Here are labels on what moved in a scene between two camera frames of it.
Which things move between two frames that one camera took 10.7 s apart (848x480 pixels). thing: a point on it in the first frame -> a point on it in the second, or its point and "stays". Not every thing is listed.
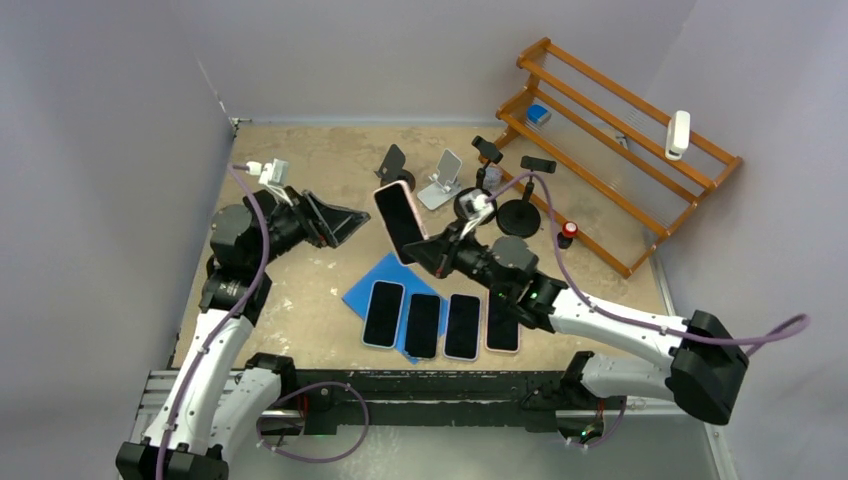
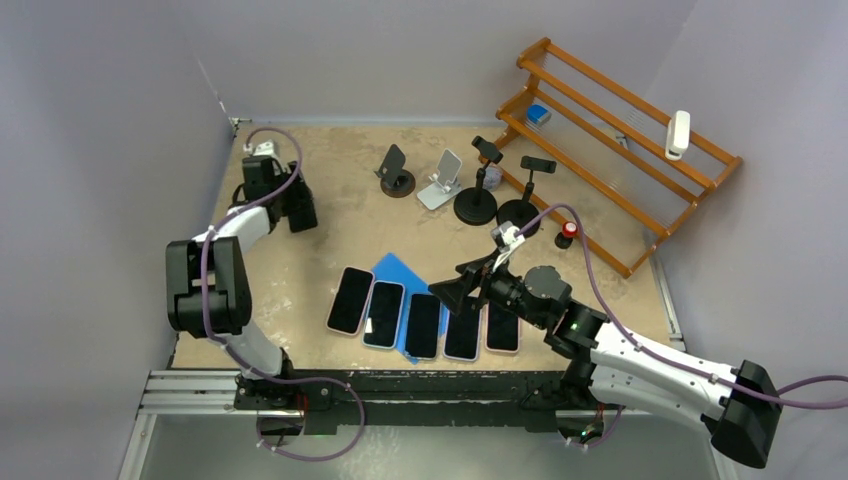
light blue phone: (383, 314) stays
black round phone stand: (489, 153) stays
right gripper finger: (435, 254) -> (455, 292)
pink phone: (401, 217) -> (349, 305)
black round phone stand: (521, 218) stays
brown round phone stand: (392, 168) stays
